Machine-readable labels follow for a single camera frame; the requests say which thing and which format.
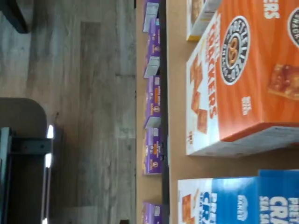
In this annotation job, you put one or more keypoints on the blue white pretzel crackers box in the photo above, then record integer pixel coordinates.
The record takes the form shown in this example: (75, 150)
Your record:
(229, 198)

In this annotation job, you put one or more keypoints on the dark rounded robot base table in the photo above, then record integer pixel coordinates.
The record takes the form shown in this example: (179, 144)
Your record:
(25, 116)

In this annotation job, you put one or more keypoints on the purple Annie's pasta box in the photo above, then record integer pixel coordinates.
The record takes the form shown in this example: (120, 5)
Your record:
(153, 42)
(153, 98)
(153, 151)
(150, 14)
(151, 213)

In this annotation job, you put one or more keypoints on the black metal shelf rack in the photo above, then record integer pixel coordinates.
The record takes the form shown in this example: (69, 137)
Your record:
(175, 93)

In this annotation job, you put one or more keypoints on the orange white pretzel crackers box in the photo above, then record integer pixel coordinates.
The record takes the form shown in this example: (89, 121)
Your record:
(245, 98)

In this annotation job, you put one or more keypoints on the white yellow cracker box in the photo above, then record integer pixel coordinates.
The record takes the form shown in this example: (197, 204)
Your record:
(196, 14)

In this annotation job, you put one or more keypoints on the black furniture base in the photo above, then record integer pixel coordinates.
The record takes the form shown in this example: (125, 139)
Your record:
(11, 11)

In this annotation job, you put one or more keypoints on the teal metal mounting frame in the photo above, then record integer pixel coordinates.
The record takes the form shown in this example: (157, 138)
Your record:
(28, 145)

